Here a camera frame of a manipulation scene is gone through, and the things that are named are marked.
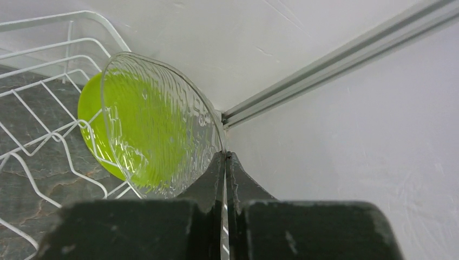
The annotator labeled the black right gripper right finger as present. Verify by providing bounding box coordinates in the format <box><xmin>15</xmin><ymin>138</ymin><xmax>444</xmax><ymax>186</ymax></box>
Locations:
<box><xmin>227</xmin><ymin>152</ymin><xmax>403</xmax><ymax>259</ymax></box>

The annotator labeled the white wire dish rack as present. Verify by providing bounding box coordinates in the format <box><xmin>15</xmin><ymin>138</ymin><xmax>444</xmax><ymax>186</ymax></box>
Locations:
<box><xmin>1</xmin><ymin>10</ymin><xmax>135</xmax><ymax>259</ymax></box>

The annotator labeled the aluminium corner post right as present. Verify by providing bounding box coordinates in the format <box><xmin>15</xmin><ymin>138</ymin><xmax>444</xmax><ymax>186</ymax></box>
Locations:
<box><xmin>222</xmin><ymin>1</ymin><xmax>458</xmax><ymax>129</ymax></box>

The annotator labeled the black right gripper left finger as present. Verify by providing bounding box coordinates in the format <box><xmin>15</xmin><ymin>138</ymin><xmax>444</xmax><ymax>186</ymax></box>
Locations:
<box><xmin>35</xmin><ymin>152</ymin><xmax>225</xmax><ymax>259</ymax></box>

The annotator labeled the lime green plate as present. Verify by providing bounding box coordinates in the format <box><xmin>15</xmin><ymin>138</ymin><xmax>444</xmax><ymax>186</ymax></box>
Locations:
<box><xmin>77</xmin><ymin>73</ymin><xmax>204</xmax><ymax>189</ymax></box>

